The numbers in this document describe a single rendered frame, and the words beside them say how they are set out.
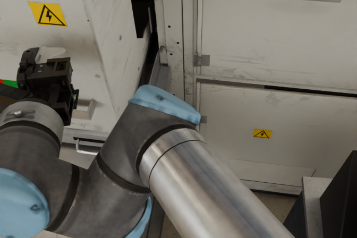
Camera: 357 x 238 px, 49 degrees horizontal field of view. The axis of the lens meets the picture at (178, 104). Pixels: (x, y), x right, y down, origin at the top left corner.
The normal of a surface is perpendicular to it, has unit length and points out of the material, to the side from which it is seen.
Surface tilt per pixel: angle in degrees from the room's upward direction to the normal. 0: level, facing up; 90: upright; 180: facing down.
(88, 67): 90
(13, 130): 15
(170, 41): 90
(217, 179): 23
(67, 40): 90
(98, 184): 40
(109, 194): 45
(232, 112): 90
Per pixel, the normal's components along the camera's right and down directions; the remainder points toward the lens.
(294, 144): -0.15, 0.81
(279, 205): -0.03, -0.58
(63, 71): -0.06, -0.77
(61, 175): 0.60, -0.55
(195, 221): -0.71, -0.27
